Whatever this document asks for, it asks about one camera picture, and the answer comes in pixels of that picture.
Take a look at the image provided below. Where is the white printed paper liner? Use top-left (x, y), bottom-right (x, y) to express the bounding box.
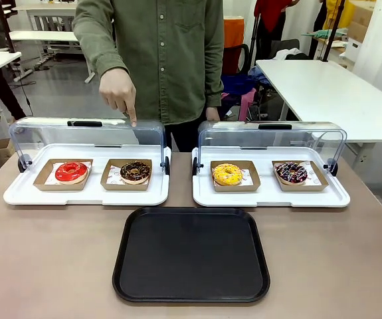
top-left (213, 167), bottom-right (257, 187)
top-left (276, 161), bottom-right (323, 186)
top-left (106, 165), bottom-right (151, 185)
top-left (44, 161), bottom-right (92, 186)

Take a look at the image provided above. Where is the bystander in yellow top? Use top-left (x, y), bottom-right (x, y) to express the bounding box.
top-left (308, 0), bottom-right (348, 58)

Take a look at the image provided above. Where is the orange bin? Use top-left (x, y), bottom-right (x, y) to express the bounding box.
top-left (223, 15), bottom-right (245, 50)

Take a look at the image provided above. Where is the blue cloth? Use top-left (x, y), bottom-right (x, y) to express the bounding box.
top-left (220, 65), bottom-right (273, 98)

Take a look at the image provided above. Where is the dark purple striped donut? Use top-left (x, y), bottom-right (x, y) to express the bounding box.
top-left (275, 161), bottom-right (308, 185)

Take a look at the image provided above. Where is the white desk with metal legs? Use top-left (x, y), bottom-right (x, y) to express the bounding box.
top-left (9, 30), bottom-right (96, 84)

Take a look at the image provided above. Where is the red glazed donut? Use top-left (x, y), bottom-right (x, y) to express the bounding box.
top-left (54, 161), bottom-right (89, 185)

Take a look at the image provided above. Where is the green paper sheet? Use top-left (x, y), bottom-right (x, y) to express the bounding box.
top-left (302, 27), bottom-right (349, 39)

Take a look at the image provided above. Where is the pink cloth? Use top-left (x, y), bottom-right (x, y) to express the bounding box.
top-left (221, 88), bottom-right (258, 122)

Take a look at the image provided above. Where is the person's left hand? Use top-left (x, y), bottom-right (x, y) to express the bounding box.
top-left (205, 106), bottom-right (221, 122)

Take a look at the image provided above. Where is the person's right forearm green sleeve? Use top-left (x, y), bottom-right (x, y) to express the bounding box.
top-left (72, 13), bottom-right (135, 82)

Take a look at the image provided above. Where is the yellow sprinkled donut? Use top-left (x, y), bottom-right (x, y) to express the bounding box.
top-left (212, 163), bottom-right (244, 187)

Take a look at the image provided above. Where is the brown cardboard donut tray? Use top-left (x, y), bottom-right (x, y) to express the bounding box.
top-left (209, 160), bottom-right (262, 193)
top-left (100, 158), bottom-right (153, 191)
top-left (33, 158), bottom-right (94, 191)
top-left (271, 160), bottom-right (330, 192)

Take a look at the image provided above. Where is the black office chair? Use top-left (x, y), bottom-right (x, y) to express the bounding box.
top-left (223, 43), bottom-right (250, 78)

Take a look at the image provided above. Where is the bystander in red top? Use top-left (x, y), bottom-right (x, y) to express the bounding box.
top-left (252, 0), bottom-right (302, 61)

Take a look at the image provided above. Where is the person's right hand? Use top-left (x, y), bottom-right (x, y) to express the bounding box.
top-left (98, 69), bottom-right (138, 129)

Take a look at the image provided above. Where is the large white table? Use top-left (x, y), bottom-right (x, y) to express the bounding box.
top-left (255, 58), bottom-right (382, 157)

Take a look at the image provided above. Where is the person's body green shirt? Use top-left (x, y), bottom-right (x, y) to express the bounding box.
top-left (72, 0), bottom-right (225, 153)

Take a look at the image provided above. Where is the white storage box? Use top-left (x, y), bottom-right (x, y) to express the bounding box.
top-left (344, 37), bottom-right (364, 61)

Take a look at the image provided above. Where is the person's left forearm green sleeve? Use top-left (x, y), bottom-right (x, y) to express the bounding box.
top-left (205, 33), bottom-right (225, 109)

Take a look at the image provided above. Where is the white display case base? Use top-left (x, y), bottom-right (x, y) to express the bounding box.
top-left (3, 143), bottom-right (172, 207)
top-left (192, 146), bottom-right (351, 209)

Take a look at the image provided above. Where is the black plastic serving tray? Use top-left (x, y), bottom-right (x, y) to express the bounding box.
top-left (112, 206), bottom-right (271, 304)

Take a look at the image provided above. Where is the black stand pole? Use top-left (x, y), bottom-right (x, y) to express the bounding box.
top-left (321, 0), bottom-right (346, 63)

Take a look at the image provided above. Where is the clear display case lid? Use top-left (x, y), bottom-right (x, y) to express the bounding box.
top-left (9, 116), bottom-right (171, 176)
top-left (192, 120), bottom-right (348, 177)

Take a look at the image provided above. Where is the white cloth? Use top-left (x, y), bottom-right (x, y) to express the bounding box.
top-left (272, 48), bottom-right (304, 61)

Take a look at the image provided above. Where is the chocolate sprinkled donut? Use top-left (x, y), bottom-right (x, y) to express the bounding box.
top-left (120, 161), bottom-right (152, 185)

